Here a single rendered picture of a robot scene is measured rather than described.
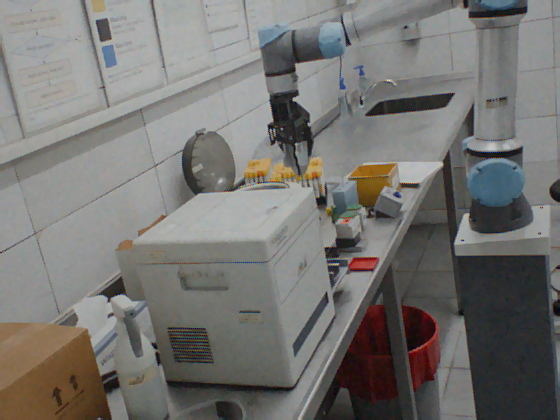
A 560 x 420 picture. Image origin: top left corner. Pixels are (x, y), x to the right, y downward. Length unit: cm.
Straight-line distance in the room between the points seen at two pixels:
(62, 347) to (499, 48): 103
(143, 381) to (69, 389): 12
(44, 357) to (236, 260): 35
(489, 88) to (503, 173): 18
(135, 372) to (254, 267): 27
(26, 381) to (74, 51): 88
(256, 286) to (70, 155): 72
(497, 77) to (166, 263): 79
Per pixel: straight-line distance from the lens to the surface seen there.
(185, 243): 124
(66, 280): 174
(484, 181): 158
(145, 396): 128
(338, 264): 159
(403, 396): 216
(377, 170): 225
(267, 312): 123
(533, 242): 172
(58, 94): 175
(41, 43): 173
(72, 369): 129
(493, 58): 155
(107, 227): 186
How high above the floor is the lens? 157
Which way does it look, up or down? 18 degrees down
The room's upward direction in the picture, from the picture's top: 10 degrees counter-clockwise
